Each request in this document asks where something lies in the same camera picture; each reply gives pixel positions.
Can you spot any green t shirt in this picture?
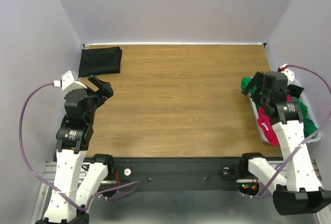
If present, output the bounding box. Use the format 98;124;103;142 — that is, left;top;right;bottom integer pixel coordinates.
241;76;262;104

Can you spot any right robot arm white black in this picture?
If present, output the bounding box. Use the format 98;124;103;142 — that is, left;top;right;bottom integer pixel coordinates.
238;71;330;215

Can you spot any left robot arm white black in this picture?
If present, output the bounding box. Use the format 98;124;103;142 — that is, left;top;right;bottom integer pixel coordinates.
37;76;115;223

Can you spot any black t shirt in basket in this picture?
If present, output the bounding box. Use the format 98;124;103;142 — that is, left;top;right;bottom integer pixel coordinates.
288;84;304;99

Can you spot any folded black t shirt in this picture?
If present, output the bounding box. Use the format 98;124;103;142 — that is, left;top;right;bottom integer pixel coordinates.
78;47;123;77

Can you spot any pink t shirt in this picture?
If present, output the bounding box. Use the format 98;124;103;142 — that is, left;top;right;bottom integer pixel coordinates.
257;107;279;146

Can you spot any blue t shirt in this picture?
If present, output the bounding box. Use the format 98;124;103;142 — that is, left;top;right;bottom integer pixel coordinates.
301;103;318;138

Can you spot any white plastic laundry basket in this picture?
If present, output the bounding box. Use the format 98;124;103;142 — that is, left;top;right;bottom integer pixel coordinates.
248;84;318;146

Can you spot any white knob on plate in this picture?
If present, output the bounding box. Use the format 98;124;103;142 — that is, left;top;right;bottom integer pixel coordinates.
124;168;131;176

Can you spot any silver knob on plate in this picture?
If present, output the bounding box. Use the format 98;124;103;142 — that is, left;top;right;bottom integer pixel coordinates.
222;167;230;175

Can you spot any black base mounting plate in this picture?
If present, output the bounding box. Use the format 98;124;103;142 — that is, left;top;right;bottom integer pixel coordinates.
104;157;253;191

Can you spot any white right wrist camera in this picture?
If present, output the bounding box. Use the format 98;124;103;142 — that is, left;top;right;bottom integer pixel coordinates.
277;64;295;85

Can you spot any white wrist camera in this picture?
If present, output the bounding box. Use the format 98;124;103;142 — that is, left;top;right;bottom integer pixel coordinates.
277;64;295;85
61;70;87;92

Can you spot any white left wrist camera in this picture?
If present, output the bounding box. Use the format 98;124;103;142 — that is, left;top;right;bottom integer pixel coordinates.
61;70;87;92

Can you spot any aluminium frame rail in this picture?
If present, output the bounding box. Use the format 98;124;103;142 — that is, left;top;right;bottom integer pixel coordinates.
29;159;68;224

